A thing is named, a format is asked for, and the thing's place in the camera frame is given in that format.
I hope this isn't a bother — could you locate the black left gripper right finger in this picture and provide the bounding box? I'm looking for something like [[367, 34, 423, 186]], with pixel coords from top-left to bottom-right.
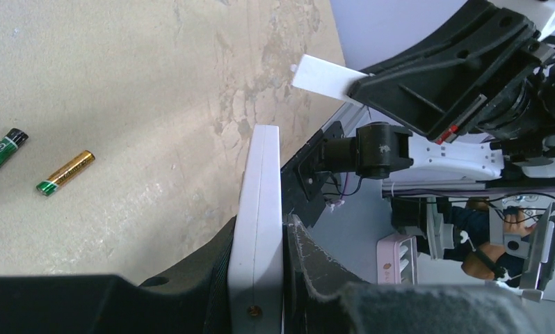
[[283, 214, 550, 333]]

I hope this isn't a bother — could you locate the white remote control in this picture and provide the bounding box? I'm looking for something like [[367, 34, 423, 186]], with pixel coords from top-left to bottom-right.
[[227, 125, 284, 333]]

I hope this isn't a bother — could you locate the gold green AAA battery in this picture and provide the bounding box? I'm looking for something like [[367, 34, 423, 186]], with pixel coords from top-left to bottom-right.
[[35, 150, 95, 197]]

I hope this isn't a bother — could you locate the pink vented device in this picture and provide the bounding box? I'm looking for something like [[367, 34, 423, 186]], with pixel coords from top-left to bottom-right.
[[376, 233, 418, 285]]

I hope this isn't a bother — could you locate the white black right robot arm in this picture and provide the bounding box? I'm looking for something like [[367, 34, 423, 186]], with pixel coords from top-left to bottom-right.
[[336, 1, 555, 181]]

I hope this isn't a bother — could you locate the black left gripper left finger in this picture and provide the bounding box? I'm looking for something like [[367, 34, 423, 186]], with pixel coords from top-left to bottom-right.
[[0, 219, 235, 333]]

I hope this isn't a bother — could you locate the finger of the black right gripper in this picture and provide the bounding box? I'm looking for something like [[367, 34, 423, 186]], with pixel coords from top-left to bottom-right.
[[346, 1, 555, 142]]

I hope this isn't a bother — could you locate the white battery cover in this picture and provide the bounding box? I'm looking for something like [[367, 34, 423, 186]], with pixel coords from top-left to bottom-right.
[[291, 54, 369, 107]]

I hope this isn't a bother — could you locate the green black AAA battery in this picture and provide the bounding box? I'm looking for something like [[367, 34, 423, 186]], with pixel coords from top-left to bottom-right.
[[0, 128, 29, 167]]

